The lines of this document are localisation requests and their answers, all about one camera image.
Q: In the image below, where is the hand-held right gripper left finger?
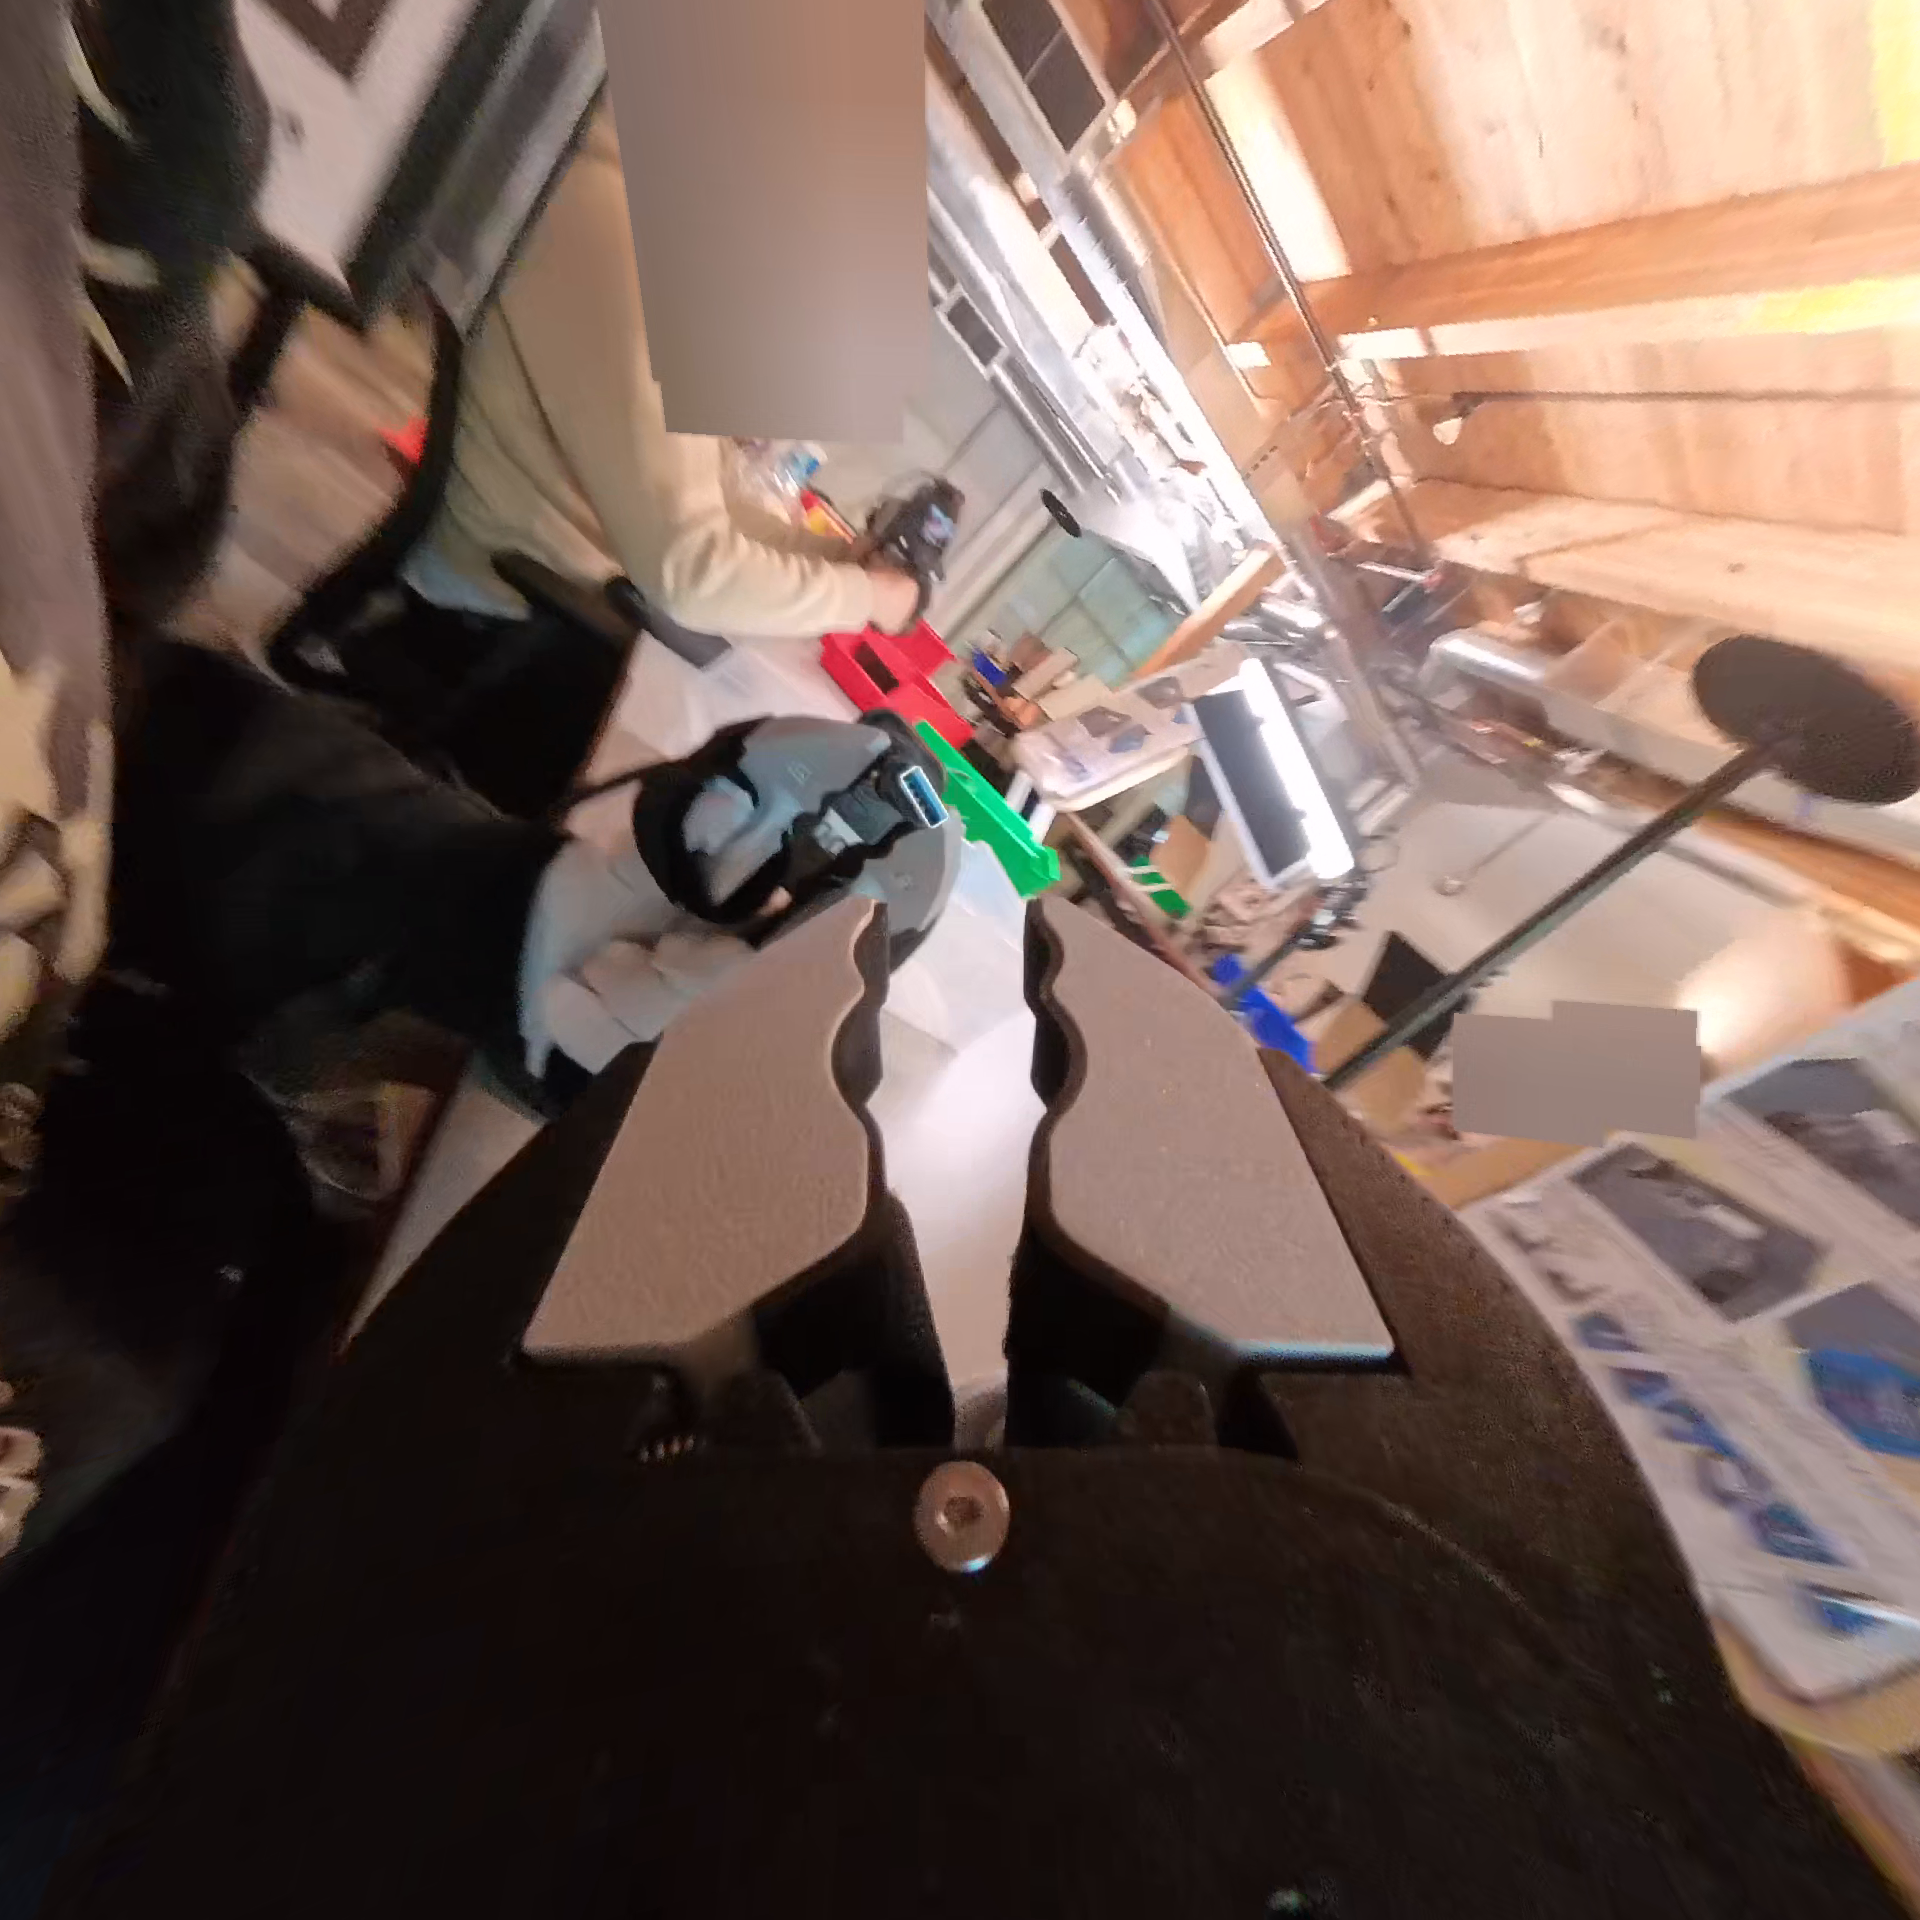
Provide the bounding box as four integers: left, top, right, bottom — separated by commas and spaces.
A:
517, 900, 891, 1360

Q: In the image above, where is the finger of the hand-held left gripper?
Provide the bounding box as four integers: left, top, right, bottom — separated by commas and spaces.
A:
704, 715, 897, 844
838, 827, 971, 960

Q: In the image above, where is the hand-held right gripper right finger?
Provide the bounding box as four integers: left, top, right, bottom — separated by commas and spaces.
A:
1024, 900, 1399, 1360

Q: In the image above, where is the person's left forearm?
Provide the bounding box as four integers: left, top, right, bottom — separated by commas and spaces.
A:
121, 636, 577, 1051

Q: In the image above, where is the person's left hand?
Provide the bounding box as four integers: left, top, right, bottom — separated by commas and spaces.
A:
517, 841, 760, 1088

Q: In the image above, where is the green plastic bin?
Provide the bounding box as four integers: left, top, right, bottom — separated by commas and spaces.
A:
908, 715, 1061, 900

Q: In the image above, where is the red plastic bin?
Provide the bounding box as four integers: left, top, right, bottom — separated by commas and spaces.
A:
823, 618, 974, 752

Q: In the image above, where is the blue plastic bin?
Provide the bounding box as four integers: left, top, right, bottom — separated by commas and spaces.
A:
1212, 960, 1319, 1073

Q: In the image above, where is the lit computer monitor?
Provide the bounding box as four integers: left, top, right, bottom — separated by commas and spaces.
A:
1191, 658, 1365, 887

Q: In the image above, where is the black round disc on pole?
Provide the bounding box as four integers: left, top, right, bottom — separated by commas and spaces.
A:
1319, 636, 1901, 1094

